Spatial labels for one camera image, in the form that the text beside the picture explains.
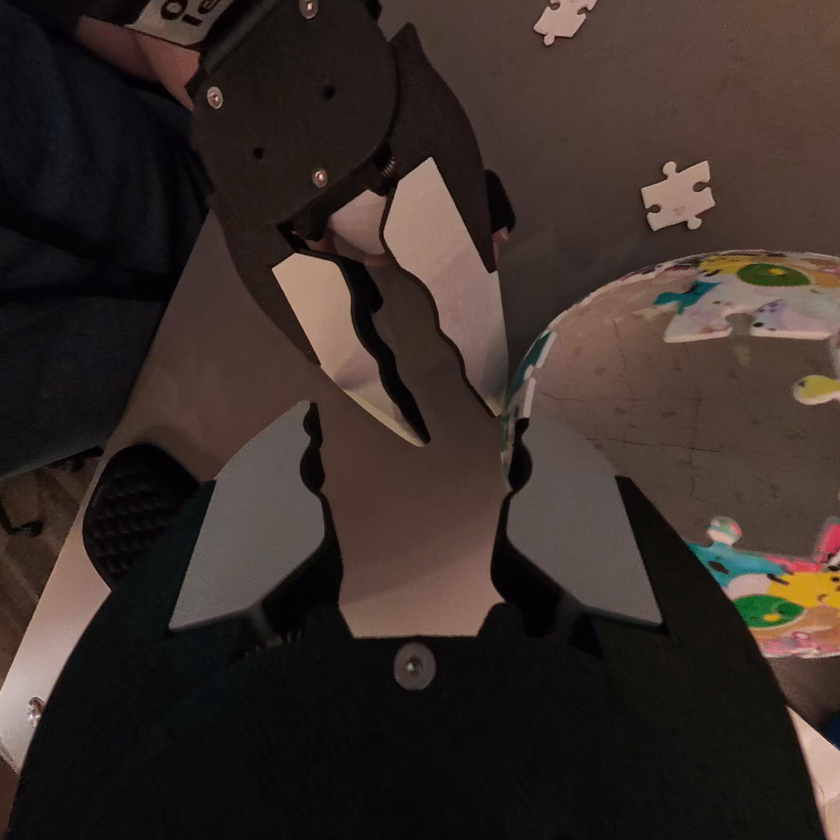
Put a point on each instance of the person's dark blue shirt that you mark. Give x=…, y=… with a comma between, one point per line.
x=79, y=229

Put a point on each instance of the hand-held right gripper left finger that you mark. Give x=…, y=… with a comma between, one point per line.
x=262, y=525

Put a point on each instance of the black wrist rest pad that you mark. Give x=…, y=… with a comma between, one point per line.
x=138, y=512

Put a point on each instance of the person's left hand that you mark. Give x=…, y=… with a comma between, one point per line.
x=144, y=62

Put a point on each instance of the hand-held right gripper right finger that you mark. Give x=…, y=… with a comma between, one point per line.
x=571, y=525

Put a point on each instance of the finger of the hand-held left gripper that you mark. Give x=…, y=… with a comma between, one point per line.
x=328, y=328
x=453, y=282

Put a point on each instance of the white-backed puzzle piece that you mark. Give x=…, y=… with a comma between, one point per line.
x=564, y=19
x=679, y=195

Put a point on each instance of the colourful puzzle ball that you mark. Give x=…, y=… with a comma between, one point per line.
x=656, y=426

